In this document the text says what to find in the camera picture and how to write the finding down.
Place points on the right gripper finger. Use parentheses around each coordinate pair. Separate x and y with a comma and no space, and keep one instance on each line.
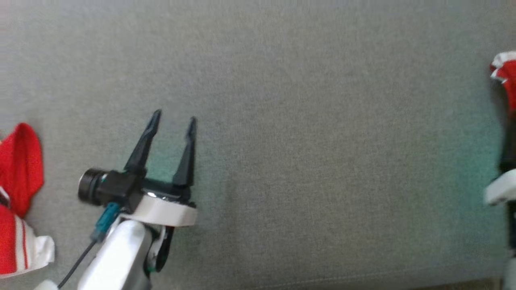
(510,145)

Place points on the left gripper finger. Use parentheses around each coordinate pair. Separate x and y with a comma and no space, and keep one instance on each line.
(186,161)
(143,149)

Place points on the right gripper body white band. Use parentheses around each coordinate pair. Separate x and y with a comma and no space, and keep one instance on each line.
(504,189)

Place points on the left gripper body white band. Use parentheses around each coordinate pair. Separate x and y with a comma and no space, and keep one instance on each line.
(165,211)

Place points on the red shorts with white lining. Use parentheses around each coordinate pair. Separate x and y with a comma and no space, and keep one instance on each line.
(508,80)

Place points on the grey sofa seat cushion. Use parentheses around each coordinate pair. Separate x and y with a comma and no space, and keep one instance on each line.
(306,141)

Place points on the red jersey with white stripes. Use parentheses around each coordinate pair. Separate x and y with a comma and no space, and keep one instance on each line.
(20,169)

